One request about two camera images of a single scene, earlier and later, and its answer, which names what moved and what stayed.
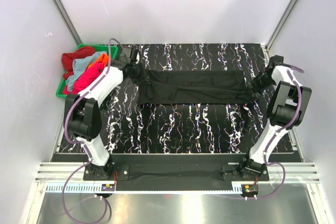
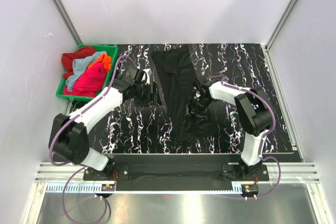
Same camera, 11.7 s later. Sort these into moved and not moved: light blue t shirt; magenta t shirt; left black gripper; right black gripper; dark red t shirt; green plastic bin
Moved: left black gripper; right black gripper
Not moved: dark red t shirt; light blue t shirt; magenta t shirt; green plastic bin
